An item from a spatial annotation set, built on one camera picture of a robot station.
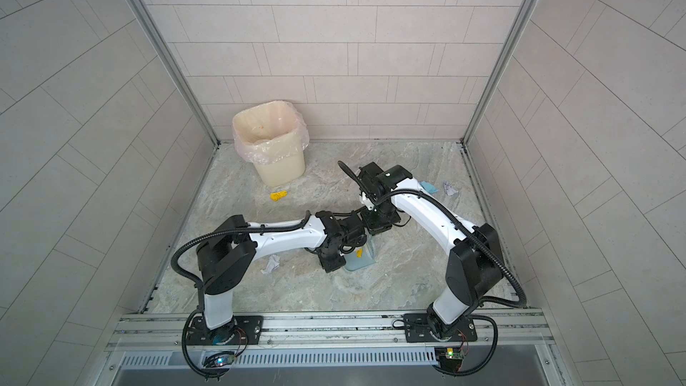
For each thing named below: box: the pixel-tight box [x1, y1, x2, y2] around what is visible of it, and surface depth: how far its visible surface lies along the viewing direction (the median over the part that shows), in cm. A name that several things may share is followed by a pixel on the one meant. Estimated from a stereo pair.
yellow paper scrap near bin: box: [269, 190, 288, 202], surface depth 100 cm
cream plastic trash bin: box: [233, 100, 306, 187], surface depth 96 cm
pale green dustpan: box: [343, 230, 377, 272], surface depth 84 cm
